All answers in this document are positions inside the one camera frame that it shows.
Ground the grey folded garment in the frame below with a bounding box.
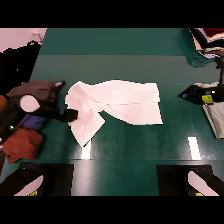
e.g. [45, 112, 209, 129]
[201, 101, 224, 140]

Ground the heap of clothes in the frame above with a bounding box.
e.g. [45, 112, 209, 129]
[187, 27, 224, 68]

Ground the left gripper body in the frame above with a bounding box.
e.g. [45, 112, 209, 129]
[58, 108, 80, 123]

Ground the grey-brown garment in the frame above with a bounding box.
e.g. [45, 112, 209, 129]
[6, 79, 66, 105]

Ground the white shirt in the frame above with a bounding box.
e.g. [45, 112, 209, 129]
[64, 79, 164, 148]

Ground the red garment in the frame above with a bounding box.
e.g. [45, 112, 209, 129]
[203, 27, 224, 38]

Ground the tan garment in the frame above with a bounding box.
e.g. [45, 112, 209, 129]
[0, 94, 9, 114]

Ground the purple garment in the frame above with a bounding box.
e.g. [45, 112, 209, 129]
[15, 113, 47, 132]

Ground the black garment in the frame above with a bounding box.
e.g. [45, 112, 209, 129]
[0, 41, 43, 95]

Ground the rust-red garment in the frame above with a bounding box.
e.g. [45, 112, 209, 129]
[1, 127, 45, 164]

